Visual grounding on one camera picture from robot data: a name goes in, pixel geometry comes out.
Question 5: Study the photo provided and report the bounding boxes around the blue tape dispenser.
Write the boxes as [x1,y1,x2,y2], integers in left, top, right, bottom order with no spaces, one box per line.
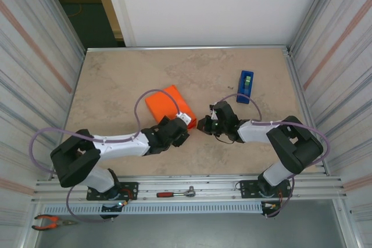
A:
[236,70,255,104]

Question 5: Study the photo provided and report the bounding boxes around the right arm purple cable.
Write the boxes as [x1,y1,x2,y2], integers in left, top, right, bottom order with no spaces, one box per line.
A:
[216,94,331,218]

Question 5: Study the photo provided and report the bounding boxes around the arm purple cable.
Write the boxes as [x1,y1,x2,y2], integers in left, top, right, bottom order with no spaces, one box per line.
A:
[216,94,331,218]
[31,88,184,223]

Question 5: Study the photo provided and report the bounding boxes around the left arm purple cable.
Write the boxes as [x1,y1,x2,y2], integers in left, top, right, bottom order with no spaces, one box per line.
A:
[31,88,184,223]

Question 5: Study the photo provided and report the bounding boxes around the red-handled ratchet wrench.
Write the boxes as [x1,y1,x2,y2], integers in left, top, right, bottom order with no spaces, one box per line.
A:
[156,186,196,199]

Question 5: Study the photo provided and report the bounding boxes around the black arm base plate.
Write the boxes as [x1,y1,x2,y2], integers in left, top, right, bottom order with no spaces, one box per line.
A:
[86,182,139,202]
[239,178,293,199]

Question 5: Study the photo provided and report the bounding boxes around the aluminium side rail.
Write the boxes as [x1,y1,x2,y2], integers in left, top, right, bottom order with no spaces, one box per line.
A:
[286,53,331,177]
[51,52,87,178]

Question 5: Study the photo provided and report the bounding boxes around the aluminium table edge rail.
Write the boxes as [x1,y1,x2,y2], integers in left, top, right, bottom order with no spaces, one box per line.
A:
[85,45,291,54]

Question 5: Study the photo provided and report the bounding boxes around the white slotted cable duct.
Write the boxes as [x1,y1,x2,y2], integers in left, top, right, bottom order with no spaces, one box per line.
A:
[42,203,264,215]

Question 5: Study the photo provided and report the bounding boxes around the white door frame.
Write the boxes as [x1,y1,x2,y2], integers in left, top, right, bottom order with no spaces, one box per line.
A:
[90,0,137,48]

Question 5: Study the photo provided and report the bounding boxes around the aluminium frame post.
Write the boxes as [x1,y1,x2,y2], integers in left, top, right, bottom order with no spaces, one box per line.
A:
[287,0,346,57]
[27,0,88,57]

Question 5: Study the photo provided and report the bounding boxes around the orange-handled pliers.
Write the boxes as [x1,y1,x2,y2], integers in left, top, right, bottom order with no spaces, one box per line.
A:
[31,214,78,231]

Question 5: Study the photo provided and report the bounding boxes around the orange floor cable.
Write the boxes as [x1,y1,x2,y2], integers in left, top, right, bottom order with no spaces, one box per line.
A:
[67,3,88,19]

